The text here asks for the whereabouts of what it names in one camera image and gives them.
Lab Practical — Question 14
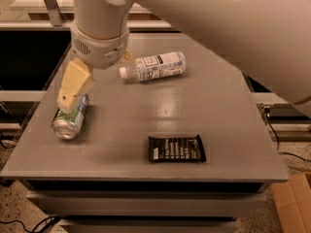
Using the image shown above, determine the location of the clear plastic water bottle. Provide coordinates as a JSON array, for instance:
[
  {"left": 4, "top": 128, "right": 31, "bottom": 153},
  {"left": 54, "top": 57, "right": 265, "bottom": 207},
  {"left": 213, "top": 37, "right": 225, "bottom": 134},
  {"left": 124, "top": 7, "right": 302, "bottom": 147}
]
[{"left": 119, "top": 51, "right": 186, "bottom": 82}]

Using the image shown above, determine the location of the cardboard box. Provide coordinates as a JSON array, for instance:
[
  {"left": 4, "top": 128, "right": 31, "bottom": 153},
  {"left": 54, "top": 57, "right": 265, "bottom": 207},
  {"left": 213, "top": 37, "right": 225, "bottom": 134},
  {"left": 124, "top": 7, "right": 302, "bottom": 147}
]
[{"left": 271, "top": 173, "right": 311, "bottom": 233}]

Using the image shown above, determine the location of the metal shelf frame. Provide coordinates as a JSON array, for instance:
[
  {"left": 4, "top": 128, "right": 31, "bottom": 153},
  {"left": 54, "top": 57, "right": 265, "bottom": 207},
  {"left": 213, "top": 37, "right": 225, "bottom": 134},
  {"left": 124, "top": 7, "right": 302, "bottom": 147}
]
[{"left": 0, "top": 0, "right": 176, "bottom": 32}]

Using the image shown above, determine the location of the black floor cable left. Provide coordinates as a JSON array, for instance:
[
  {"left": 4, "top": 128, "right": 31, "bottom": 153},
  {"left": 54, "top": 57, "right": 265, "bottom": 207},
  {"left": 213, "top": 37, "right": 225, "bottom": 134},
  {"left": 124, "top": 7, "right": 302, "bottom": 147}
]
[{"left": 0, "top": 215, "right": 61, "bottom": 233}]

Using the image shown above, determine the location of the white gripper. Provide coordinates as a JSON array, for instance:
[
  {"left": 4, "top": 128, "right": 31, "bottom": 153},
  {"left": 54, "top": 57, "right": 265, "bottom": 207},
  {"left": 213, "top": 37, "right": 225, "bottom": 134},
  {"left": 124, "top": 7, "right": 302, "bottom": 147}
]
[{"left": 57, "top": 20, "right": 133, "bottom": 114}]

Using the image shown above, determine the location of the black snack bar wrapper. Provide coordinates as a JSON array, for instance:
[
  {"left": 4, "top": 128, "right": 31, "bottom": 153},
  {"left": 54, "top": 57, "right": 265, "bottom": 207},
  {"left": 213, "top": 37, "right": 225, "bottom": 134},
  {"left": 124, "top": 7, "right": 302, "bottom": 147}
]
[{"left": 148, "top": 135, "right": 206, "bottom": 163}]

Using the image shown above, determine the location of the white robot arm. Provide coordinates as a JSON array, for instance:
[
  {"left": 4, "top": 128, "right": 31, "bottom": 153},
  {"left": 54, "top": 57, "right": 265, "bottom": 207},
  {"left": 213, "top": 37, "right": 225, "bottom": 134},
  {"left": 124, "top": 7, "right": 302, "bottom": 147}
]
[{"left": 57, "top": 0, "right": 311, "bottom": 117}]

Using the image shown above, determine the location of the green soda can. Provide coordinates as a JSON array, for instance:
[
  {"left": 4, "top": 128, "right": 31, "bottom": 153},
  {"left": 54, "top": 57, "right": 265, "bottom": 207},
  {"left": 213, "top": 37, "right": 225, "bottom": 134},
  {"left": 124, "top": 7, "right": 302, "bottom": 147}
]
[{"left": 51, "top": 94, "right": 89, "bottom": 140}]

